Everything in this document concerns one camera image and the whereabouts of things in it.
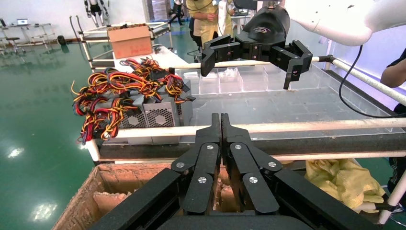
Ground black robot on stand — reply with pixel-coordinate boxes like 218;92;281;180
168;0;185;26

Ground grey power supply colourful cables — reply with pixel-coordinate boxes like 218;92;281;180
176;74;197;127
139;73;182;145
120;57;166;80
71;68;150;145

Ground black office chair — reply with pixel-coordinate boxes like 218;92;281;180
189;17;203;62

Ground black stool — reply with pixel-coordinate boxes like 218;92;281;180
5;37;26;54

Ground white pipe rack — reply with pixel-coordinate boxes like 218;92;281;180
69;14;173;70

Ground orange-brown cardboard box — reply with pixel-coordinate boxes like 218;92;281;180
107;24;154;60

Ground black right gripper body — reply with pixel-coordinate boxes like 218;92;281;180
235;5;291;61

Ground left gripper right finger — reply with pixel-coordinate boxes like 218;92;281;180
221;113;283;215

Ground clear acrylic box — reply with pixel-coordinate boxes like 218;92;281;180
243;65;270;92
199;72;220;95
219;67;244;94

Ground humanoid robot on stand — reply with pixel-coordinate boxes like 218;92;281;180
83;0;110;28

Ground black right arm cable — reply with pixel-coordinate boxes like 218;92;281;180
338;45;406;119

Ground white pipe crossbar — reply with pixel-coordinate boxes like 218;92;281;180
271;151;406;161

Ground person in yellow shirt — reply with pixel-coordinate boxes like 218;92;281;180
185;0;237;48

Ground yellow cloth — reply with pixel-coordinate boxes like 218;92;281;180
304;159;386;211

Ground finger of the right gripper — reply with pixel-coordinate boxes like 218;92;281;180
201;34;243;78
270;39;314;90

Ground large clear acrylic tray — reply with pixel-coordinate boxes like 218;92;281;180
177;63;405;142

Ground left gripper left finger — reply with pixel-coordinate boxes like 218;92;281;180
171;113;221;214

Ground white pipe table leg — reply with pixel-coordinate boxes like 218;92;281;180
379;170;406;225
85;139;102;163

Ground worn cardboard box with dividers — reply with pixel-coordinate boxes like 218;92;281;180
52;161;251;230

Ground metal frame desk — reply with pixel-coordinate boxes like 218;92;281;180
0;22;56;55

